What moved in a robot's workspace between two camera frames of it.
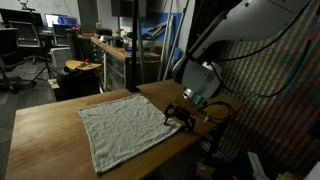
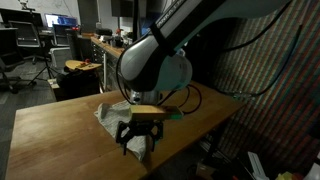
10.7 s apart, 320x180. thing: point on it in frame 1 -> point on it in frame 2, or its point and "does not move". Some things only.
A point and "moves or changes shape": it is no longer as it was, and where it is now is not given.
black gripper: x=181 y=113 -> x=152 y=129
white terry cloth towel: x=121 y=126 moves or changes shape
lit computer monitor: x=53 y=19 does not move
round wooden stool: x=81 y=65 does not move
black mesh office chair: x=26 y=37 does not move
